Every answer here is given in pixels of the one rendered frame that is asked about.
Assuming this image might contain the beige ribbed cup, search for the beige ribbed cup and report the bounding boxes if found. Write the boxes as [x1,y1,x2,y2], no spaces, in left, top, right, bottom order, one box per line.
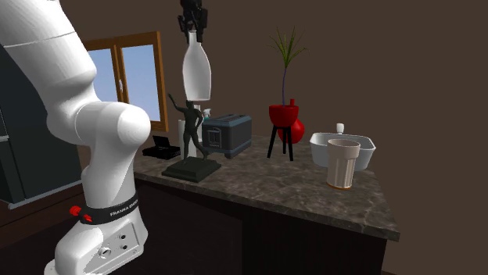
[326,137,362,191]

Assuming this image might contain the dark counter cabinet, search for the dark counter cabinet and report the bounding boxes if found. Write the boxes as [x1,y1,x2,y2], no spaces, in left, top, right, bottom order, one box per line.
[131,177,389,275]

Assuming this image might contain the white oval basin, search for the white oval basin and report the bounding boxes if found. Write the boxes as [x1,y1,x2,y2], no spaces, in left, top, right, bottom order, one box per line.
[308,131,377,173]

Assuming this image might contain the dark grey fridge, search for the dark grey fridge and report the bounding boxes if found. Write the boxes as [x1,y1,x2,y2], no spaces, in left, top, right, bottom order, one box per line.
[0,45,84,211]

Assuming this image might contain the red plant pot on stand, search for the red plant pot on stand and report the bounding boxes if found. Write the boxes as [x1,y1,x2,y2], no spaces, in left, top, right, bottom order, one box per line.
[266,25,310,163]

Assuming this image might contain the wooden frame window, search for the wooden frame window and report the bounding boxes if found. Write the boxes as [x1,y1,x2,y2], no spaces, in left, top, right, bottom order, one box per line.
[82,30,170,134]

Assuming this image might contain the red round vase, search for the red round vase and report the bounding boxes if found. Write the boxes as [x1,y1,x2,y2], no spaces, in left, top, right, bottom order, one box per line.
[277,98,307,145]

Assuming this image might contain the dark grey toaster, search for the dark grey toaster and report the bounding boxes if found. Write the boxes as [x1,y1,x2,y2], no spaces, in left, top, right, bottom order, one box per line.
[201,113,253,160]

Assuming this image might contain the dark figure statue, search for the dark figure statue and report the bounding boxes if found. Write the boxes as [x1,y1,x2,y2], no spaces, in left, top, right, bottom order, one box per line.
[161,93,223,184]

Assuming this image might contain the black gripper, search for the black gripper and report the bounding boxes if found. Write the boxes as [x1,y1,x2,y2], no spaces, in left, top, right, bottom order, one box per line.
[177,0,209,44]

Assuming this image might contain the flat black box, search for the flat black box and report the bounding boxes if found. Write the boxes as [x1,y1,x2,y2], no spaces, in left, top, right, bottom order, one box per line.
[142,134,182,160]

